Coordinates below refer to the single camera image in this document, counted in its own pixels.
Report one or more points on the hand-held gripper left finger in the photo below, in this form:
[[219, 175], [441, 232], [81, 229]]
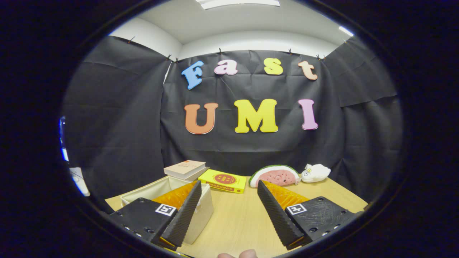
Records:
[[184, 218]]

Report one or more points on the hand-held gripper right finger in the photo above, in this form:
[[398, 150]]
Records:
[[276, 218]]

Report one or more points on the beige fabric storage box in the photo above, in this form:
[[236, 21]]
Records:
[[204, 215]]

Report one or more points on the watermelon slice plush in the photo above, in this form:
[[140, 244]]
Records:
[[276, 176]]

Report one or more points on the grey book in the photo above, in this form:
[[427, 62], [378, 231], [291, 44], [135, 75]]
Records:
[[201, 175]]

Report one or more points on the beige book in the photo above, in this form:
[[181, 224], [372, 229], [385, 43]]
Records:
[[183, 167]]

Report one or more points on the yellow book with red circle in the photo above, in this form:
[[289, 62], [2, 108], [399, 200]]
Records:
[[236, 184]]

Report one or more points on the white plush toy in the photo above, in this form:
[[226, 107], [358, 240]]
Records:
[[317, 172]]

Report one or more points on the black backdrop cloth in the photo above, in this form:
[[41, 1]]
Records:
[[229, 150]]

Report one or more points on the small white object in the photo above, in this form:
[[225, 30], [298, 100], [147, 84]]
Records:
[[79, 181]]

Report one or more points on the long ceiling light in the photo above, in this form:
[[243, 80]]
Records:
[[236, 3]]

